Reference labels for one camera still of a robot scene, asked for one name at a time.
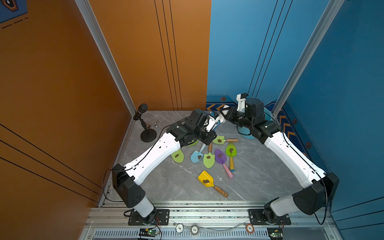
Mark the yellow scoop wooden handle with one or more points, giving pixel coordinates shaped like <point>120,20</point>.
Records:
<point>207,180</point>

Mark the white round sticker left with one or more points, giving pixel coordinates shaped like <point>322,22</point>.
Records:
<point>179,228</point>

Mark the scrub brush blue white handle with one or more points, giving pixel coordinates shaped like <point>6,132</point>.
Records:
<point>212,127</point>

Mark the green pointed shovel wooden handle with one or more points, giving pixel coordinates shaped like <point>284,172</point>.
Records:
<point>209,158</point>

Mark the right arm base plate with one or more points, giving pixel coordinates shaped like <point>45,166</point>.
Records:
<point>266,217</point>

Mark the green leaf trowel yellow handle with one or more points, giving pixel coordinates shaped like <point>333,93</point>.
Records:
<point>231,151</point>

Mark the green circuit board left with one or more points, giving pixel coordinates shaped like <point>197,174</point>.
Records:
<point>148,233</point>

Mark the green shovel wooden handle left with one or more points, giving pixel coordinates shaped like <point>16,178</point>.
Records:
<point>178,156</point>

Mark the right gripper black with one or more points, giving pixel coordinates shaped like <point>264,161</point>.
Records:
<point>232,112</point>

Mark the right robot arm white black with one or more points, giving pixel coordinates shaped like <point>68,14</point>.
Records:
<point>318,187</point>

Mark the turquoise plastic bucket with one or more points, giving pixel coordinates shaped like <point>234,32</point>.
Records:
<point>247,132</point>

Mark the green circuit board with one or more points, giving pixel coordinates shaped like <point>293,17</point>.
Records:
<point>148,233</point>
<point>275,234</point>

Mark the green circuit board right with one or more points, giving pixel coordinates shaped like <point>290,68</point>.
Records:
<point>275,234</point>

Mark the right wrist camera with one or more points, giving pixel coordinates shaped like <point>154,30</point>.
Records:
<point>241,98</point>

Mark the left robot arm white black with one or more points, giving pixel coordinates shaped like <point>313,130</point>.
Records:
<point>127,179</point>

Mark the light blue scoop trowel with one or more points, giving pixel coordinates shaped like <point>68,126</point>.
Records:
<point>197,155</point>

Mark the white round sticker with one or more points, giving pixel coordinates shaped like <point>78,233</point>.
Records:
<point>194,230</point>
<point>179,228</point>

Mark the black microphone on stand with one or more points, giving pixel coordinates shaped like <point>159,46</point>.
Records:
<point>148,135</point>

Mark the white round sticker middle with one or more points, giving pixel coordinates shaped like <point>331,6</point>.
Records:
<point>194,230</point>

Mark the red rimmed round sticker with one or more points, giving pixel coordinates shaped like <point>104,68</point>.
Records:
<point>250,229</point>

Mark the light green trowel wooden handle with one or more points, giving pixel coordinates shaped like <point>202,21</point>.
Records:
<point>220,140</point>

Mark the purple trowel pink handle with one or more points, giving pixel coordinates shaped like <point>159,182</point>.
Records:
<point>221,159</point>

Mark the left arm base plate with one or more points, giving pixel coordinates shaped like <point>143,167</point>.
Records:
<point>159,217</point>

